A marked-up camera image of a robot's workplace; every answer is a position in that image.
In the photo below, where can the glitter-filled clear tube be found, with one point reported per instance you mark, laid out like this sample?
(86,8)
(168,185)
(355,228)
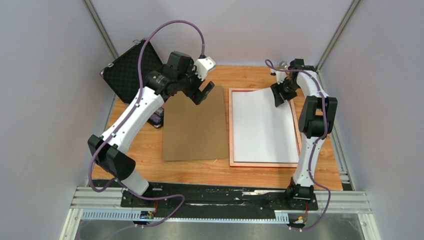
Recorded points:
(284,65)

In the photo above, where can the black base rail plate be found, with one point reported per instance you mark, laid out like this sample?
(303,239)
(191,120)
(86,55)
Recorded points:
(200,201)

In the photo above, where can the pink wooden picture frame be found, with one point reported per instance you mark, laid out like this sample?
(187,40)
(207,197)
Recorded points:
(265,165)

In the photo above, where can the black foam-lined case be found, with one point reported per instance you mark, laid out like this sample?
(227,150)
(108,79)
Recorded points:
(122,74)

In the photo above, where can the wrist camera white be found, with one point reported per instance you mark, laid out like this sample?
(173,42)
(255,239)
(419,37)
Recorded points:
(203,66)
(280,75)

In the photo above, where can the seascape photo print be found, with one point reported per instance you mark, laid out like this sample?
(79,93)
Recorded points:
(265,129)

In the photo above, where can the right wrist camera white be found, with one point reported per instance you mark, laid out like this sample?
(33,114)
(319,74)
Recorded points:
(280,75)

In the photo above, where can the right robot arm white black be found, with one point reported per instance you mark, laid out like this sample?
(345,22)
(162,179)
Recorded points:
(316,121)

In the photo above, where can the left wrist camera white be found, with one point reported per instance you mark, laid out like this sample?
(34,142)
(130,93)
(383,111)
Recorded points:
(203,66)

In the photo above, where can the aluminium frame rail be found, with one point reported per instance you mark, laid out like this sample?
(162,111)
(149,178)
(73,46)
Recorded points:
(342,215)

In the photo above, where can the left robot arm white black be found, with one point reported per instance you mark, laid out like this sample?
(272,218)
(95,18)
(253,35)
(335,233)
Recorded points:
(109,149)

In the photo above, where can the brown backing board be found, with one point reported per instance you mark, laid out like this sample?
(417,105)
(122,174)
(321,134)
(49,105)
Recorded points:
(195,132)

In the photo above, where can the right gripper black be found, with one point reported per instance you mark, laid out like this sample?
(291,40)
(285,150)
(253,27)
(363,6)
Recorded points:
(277,89)

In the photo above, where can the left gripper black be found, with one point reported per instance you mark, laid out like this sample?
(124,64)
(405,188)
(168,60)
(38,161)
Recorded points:
(200,95)

